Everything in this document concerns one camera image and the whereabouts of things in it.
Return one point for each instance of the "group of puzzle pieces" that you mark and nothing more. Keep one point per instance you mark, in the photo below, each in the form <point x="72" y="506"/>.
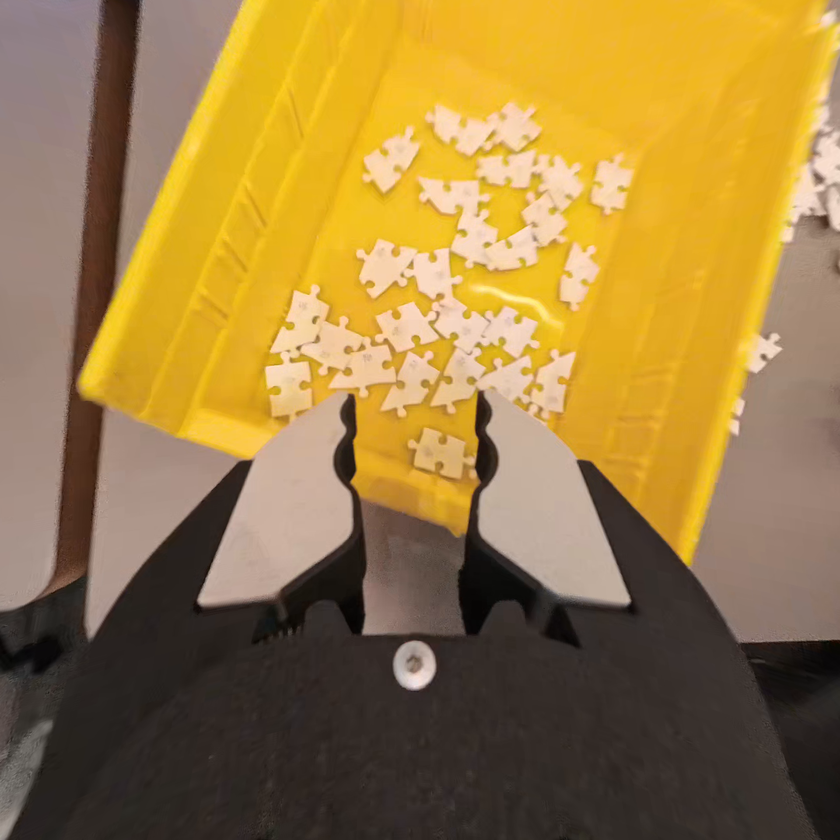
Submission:
<point x="820" y="170"/>

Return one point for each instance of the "yellow box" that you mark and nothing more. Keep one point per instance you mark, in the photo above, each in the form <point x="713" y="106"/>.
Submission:
<point x="656" y="262"/>

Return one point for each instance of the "batch of white puzzle pieces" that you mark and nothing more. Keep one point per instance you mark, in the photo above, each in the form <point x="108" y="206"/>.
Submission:
<point x="459" y="275"/>

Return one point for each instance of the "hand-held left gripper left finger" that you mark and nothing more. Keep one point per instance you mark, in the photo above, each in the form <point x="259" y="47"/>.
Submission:
<point x="282" y="525"/>

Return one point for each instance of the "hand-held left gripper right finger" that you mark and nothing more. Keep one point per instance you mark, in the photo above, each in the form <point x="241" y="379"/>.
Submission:
<point x="558" y="525"/>

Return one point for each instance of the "dark brown wooden bar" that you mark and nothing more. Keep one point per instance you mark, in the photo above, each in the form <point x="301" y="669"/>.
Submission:
<point x="98" y="262"/>

